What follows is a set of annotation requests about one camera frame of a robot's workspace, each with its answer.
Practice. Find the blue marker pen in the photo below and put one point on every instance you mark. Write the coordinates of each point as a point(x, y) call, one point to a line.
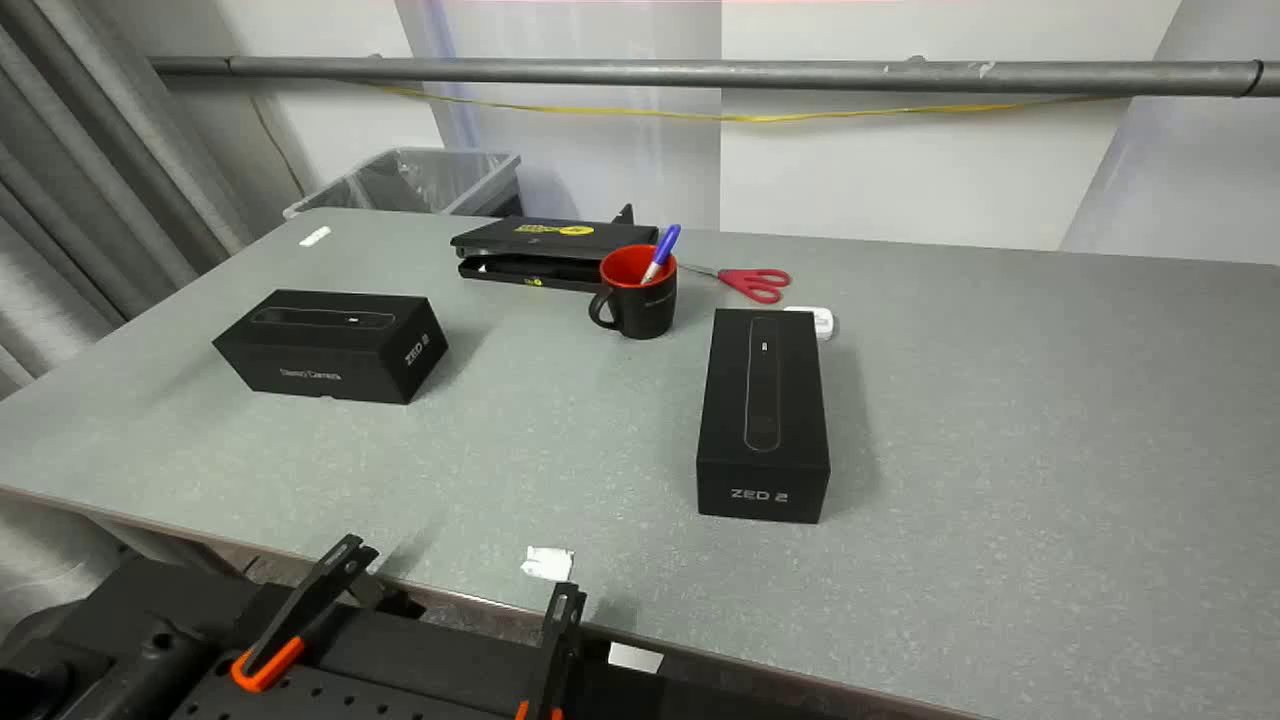
point(661, 246)

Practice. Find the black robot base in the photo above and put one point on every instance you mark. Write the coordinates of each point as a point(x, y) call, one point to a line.
point(94, 652)

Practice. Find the black mug red interior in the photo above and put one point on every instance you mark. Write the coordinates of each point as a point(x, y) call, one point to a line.
point(643, 313)

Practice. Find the small white tin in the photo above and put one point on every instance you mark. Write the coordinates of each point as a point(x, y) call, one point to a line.
point(821, 323)

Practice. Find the grey metal pipe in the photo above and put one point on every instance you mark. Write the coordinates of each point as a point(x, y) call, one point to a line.
point(664, 73)

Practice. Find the white label sticker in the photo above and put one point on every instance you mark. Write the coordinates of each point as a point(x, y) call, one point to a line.
point(634, 659)

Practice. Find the grey plastic bin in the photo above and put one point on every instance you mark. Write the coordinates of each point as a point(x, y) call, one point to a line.
point(403, 181)

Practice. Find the black orange clamp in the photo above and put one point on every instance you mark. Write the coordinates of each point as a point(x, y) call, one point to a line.
point(303, 618)
point(558, 652)

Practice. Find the small white tape strip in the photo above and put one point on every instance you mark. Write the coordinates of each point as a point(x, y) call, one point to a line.
point(319, 236)

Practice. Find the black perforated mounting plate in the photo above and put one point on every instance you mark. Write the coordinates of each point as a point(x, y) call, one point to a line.
point(403, 673)

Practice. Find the grey curtain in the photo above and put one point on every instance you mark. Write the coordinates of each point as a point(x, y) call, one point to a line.
point(81, 200)

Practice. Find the long black camera box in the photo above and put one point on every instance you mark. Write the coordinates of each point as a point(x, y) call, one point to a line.
point(760, 401)

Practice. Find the short black camera box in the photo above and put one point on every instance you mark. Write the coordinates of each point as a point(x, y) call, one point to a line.
point(320, 340)

